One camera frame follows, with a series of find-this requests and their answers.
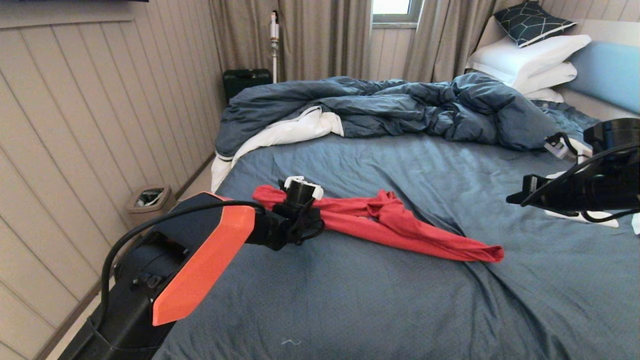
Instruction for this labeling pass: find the red printed t-shirt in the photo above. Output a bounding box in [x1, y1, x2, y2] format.
[252, 185, 505, 263]

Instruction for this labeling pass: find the flat white remote control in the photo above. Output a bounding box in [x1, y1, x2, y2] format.
[545, 209, 620, 229]

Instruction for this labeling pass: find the blue-grey bed sheet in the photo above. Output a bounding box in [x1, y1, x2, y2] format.
[150, 102, 640, 360]

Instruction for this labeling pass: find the blue headboard cushion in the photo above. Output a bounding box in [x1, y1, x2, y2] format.
[564, 42, 640, 117]

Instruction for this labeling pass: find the large white pillow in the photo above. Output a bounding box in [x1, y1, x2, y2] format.
[465, 35, 592, 91]

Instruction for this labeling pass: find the dark blue crumpled duvet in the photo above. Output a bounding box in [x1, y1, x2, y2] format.
[211, 72, 568, 196]

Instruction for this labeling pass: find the dark green suitcase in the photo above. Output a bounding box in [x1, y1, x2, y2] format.
[222, 69, 274, 107]

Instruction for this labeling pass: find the dark geometric patterned cushion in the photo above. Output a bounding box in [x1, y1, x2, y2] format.
[493, 2, 577, 50]

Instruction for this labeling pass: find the beige trash bin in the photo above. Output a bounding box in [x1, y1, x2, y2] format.
[125, 186, 177, 229]

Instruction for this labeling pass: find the beige curtain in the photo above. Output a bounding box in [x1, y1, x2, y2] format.
[402, 0, 527, 85]
[209, 0, 374, 84]

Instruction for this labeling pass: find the white stick vacuum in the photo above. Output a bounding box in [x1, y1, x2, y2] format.
[269, 11, 280, 85]

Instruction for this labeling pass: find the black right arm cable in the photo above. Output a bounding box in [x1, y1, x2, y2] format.
[520, 142, 640, 224]

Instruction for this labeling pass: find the window with grey frame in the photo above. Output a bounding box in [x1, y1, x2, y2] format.
[371, 0, 424, 26]

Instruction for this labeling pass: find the black wall screen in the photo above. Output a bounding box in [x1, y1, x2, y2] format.
[20, 0, 150, 4]

